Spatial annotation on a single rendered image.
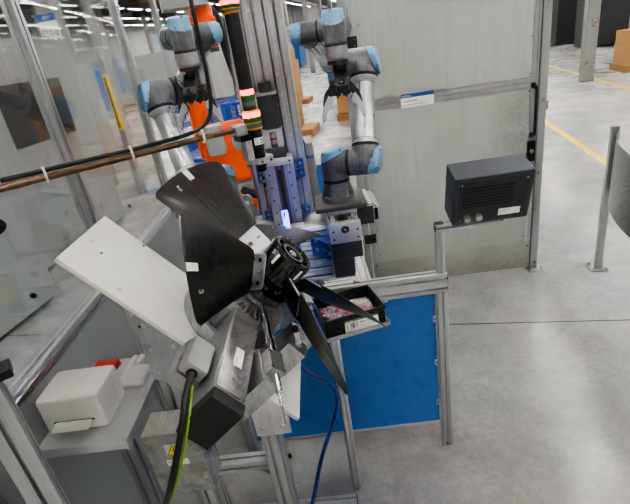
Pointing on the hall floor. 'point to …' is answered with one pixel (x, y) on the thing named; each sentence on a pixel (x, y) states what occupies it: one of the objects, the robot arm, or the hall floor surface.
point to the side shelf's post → (141, 473)
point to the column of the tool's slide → (15, 440)
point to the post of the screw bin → (346, 419)
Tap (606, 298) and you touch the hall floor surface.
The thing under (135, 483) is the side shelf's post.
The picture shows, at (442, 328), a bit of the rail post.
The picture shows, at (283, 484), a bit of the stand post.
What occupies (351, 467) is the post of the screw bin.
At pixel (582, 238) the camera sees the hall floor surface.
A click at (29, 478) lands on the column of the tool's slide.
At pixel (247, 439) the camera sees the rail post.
